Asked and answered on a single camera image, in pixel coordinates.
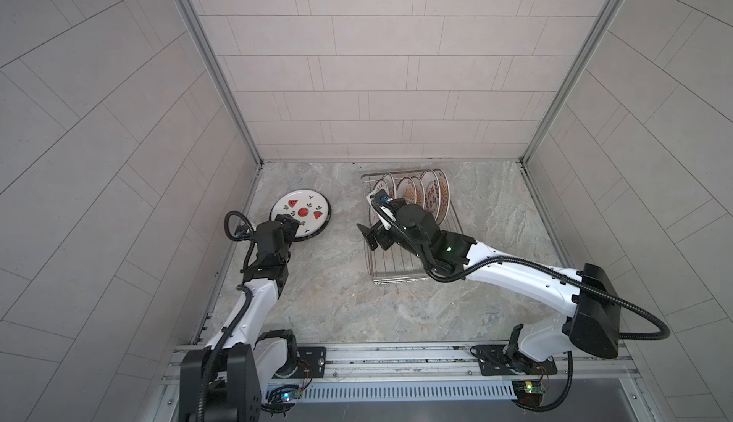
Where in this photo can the brown patterned plate rear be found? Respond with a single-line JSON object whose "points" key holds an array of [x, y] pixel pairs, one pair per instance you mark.
{"points": [[445, 194]]}

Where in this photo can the white plate red characters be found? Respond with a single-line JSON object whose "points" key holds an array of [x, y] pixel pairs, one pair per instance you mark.
{"points": [[387, 184]]}

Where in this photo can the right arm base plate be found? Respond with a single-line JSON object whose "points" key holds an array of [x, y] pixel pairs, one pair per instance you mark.
{"points": [[502, 359]]}

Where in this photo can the metal wire dish rack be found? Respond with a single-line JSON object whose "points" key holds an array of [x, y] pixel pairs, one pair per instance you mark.
{"points": [[429, 249]]}

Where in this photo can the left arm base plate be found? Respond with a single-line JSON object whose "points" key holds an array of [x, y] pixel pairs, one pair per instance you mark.
{"points": [[311, 364]]}

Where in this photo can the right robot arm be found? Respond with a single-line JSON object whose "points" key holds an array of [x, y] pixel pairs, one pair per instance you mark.
{"points": [[585, 318]]}

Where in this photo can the white watermelon pattern plate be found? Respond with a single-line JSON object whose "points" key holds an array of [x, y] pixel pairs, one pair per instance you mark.
{"points": [[307, 207]]}

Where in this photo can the brown patterned plate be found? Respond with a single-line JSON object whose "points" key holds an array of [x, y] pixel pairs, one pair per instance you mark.
{"points": [[445, 194], [432, 193]]}

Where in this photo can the left green circuit board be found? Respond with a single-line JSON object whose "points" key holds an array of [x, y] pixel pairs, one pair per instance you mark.
{"points": [[282, 399]]}

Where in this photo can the right green circuit board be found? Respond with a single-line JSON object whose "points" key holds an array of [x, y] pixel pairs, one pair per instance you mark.
{"points": [[529, 393]]}

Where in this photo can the white plate red rim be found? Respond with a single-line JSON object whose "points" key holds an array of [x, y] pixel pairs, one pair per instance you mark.
{"points": [[406, 190]]}

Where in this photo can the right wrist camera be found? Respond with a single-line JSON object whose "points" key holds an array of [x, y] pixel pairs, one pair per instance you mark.
{"points": [[378, 199]]}

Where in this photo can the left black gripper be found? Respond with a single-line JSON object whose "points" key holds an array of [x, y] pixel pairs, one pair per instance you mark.
{"points": [[290, 222]]}

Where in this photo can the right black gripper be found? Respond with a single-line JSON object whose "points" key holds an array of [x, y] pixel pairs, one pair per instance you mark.
{"points": [[379, 230]]}

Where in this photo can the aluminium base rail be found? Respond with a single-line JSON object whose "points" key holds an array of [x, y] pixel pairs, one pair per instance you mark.
{"points": [[427, 372]]}

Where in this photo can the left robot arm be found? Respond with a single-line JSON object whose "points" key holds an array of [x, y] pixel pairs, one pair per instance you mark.
{"points": [[227, 379]]}

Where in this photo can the green circuit board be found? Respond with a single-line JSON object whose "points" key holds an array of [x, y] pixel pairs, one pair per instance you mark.
{"points": [[529, 393], [282, 399]]}

